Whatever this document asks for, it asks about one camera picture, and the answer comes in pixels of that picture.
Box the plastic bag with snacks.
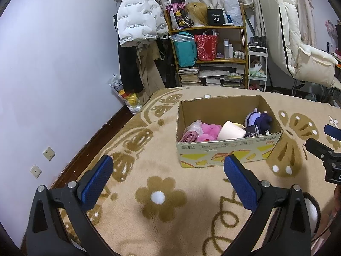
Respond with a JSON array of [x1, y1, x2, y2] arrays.
[[109, 74, 143, 115]]

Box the cream padded chair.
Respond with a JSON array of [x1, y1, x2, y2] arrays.
[[258, 0, 341, 96]]

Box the dark purple plush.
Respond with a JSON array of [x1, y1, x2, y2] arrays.
[[244, 112, 273, 138]]

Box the teal bag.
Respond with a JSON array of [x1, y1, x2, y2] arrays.
[[173, 31, 198, 68]]

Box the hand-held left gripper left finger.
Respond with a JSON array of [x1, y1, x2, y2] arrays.
[[23, 155, 120, 256]]

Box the row of cosmetic bottles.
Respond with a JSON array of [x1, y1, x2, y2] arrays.
[[223, 39, 246, 60]]

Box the wooden shelf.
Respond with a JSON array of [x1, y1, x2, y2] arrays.
[[163, 4, 248, 89]]

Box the white trolley cart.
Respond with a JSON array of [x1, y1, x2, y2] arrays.
[[248, 45, 268, 92]]

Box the red patterned bag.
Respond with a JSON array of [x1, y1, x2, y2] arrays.
[[194, 34, 218, 61]]

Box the black hanging garment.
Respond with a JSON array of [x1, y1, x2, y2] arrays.
[[118, 41, 144, 94]]

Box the white wall socket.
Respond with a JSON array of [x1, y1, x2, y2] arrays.
[[43, 146, 55, 161], [30, 164, 42, 179]]

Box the blond wig head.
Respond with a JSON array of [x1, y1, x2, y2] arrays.
[[186, 2, 210, 28]]

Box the beige flower printed blanket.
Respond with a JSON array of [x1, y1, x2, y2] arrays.
[[51, 87, 341, 256]]

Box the pink white fuzzy plush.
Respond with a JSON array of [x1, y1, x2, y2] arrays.
[[197, 123, 221, 142]]

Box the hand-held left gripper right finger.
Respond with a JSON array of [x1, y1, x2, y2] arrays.
[[221, 155, 312, 256]]

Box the black box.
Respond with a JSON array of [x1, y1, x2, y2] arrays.
[[207, 9, 225, 26]]

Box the white puffer jacket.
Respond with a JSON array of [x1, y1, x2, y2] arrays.
[[117, 0, 169, 48]]

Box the lavender white plush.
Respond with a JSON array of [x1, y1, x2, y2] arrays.
[[244, 108, 260, 127]]

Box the white plastic bag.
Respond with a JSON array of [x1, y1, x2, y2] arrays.
[[223, 0, 241, 26]]

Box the pink desk fan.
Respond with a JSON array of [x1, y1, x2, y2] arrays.
[[324, 20, 341, 51]]

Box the black pink patterned bag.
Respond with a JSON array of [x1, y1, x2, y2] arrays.
[[165, 0, 191, 30]]

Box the pink packaged socks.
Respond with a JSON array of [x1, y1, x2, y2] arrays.
[[180, 120, 203, 142]]

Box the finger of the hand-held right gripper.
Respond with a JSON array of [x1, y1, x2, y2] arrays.
[[305, 138, 341, 163], [324, 124, 341, 139]]

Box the beige hanging trousers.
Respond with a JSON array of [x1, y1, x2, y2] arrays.
[[136, 43, 166, 104]]

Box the cardboard box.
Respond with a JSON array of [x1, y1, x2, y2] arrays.
[[176, 95, 283, 168]]

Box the stack of books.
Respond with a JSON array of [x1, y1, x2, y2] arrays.
[[178, 64, 245, 88]]

